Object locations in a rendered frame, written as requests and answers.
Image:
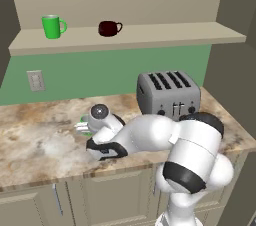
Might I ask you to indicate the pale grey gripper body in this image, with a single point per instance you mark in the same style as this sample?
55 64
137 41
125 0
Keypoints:
81 127

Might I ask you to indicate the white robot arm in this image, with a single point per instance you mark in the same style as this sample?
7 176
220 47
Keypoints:
186 143

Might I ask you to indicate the green mug with grey rim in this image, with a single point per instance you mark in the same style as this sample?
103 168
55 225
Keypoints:
84 117

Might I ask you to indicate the beige base cabinet door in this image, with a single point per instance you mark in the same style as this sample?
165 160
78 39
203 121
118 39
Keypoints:
113 196
23 206
230 200

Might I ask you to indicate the dark red mug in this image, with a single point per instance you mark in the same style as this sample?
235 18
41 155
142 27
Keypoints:
107 28

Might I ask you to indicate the beige cabinet shelf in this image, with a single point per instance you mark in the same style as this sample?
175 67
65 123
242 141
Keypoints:
140 38

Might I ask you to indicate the dark grey cabinet door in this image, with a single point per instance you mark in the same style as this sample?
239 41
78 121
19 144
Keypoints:
7 23
233 70

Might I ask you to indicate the grey four-slot toaster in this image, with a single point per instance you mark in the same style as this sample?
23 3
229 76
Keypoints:
166 98

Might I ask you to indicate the grey wall outlet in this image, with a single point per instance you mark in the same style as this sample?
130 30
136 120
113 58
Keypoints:
36 80

